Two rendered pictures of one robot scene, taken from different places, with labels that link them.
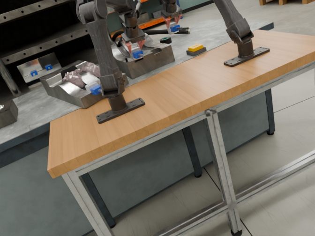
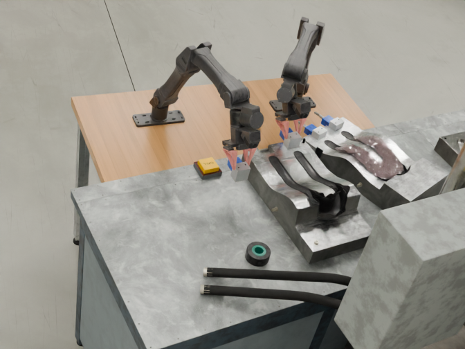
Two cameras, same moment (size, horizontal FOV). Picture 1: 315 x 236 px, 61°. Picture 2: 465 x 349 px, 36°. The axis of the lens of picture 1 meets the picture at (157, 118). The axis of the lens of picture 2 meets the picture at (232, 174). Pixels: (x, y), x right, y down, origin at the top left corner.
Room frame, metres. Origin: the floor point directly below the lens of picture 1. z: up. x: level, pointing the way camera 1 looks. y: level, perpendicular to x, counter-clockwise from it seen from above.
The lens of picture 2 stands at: (3.33, -0.90, 2.51)
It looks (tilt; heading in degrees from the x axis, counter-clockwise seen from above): 40 degrees down; 160
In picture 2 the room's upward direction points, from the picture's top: 13 degrees clockwise
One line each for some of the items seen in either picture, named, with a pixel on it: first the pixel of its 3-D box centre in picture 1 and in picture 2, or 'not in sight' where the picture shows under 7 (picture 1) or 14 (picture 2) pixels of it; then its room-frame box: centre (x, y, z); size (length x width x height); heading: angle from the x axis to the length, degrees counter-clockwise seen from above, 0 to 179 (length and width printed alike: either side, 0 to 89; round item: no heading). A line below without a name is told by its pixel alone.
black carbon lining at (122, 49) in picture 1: (131, 45); (310, 178); (1.58, 0.01, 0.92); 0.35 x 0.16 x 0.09; 16
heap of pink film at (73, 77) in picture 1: (78, 72); (373, 152); (1.42, 0.32, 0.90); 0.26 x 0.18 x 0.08; 33
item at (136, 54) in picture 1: (138, 54); (286, 132); (1.32, -0.01, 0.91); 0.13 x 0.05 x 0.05; 16
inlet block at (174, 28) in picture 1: (176, 28); (234, 162); (1.52, -0.26, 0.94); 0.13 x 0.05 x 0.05; 16
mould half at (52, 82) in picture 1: (81, 80); (371, 160); (1.42, 0.32, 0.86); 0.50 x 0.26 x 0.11; 33
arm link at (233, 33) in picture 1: (241, 34); (163, 98); (1.11, -0.45, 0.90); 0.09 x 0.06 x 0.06; 116
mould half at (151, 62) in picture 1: (134, 52); (306, 192); (1.60, 0.00, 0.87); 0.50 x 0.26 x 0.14; 16
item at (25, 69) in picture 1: (40, 64); not in sight; (2.22, 0.75, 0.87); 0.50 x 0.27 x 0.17; 16
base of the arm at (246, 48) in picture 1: (245, 48); (159, 111); (1.10, -0.46, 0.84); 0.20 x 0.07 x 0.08; 101
